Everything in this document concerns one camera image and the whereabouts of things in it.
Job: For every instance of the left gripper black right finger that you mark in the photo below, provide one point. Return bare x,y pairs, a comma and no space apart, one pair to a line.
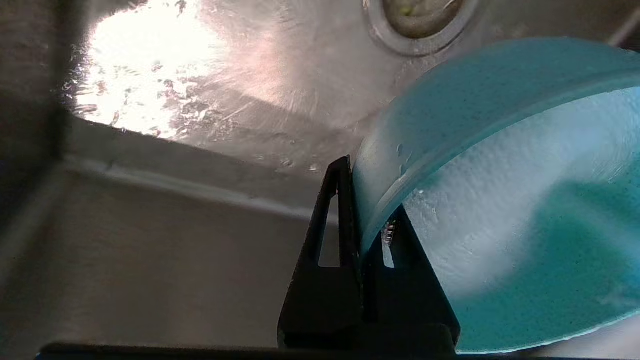
405,295

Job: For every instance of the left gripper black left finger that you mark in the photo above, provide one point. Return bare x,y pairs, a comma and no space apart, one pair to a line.
325,300

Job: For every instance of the teal bowl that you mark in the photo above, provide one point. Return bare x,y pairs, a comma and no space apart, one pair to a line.
500,125

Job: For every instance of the stainless steel sink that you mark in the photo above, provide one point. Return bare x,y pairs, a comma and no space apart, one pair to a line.
150,250

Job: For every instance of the metal sink drain strainer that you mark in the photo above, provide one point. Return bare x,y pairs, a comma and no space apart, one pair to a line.
420,25

